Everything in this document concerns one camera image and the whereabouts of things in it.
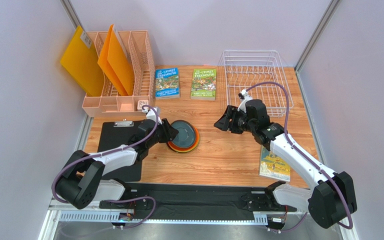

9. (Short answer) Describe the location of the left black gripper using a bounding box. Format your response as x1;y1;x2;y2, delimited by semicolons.
146;118;180;148

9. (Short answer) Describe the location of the green plate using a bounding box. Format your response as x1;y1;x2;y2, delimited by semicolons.
167;141;199;153

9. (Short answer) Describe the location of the dark brown plate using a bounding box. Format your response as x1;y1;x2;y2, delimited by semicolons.
171;120;197;149

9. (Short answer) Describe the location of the red floral plate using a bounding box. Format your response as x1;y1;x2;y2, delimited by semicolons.
167;142;193;153

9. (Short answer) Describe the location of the orange plate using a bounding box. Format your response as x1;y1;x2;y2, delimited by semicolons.
167;120;200;153

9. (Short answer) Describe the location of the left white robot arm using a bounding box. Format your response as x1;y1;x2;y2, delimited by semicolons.
51;118;179;210

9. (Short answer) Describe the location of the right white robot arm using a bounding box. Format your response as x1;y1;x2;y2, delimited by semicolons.
214;99;358;229

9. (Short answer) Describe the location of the small white box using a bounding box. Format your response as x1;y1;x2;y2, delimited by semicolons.
137;99;149;112

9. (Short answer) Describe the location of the green treehouse book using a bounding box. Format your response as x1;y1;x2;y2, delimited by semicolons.
190;68;217;101

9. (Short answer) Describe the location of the blue treehouse book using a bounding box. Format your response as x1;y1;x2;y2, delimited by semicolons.
155;67;180;99

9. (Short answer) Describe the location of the black clipboard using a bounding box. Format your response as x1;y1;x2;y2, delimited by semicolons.
97;121;142;182

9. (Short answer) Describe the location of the yellow illustrated book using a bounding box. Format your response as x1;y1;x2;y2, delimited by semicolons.
258;146;291;182

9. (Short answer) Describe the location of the black base mat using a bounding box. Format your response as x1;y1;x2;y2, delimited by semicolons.
98;181;298;221

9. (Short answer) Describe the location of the pink plastic file organizer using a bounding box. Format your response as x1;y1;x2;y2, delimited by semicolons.
82;30;156;118

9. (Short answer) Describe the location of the orange folder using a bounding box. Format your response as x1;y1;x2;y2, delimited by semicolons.
97;24;135;96

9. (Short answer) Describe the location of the yellow folder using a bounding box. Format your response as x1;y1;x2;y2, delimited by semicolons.
60;26;105;97

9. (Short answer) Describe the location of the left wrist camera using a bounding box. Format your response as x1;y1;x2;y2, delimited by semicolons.
145;106;162;125

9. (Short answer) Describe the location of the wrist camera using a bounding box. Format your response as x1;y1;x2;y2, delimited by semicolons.
237;89;253;113
145;106;162;125

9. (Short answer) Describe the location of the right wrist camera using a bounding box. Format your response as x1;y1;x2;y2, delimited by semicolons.
237;89;253;113

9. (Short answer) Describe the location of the white wire dish rack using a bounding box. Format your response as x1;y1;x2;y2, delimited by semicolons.
219;49;294;118

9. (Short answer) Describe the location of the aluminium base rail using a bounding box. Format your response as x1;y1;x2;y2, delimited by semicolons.
38;198;358;240

